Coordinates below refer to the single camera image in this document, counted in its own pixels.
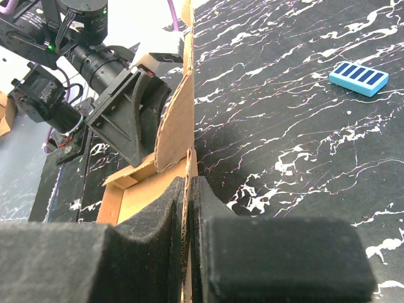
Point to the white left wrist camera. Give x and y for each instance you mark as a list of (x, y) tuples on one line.
[(161, 47)]

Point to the blue slotted plastic block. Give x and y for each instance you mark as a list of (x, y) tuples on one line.
[(357, 78)]

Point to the cardboard box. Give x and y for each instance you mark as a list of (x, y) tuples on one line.
[(170, 132)]

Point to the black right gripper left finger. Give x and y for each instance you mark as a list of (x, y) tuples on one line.
[(53, 262)]

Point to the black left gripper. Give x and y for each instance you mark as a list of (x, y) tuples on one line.
[(128, 110)]

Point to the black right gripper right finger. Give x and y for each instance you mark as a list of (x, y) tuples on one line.
[(265, 259)]

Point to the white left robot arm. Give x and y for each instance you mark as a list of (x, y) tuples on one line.
[(42, 32)]

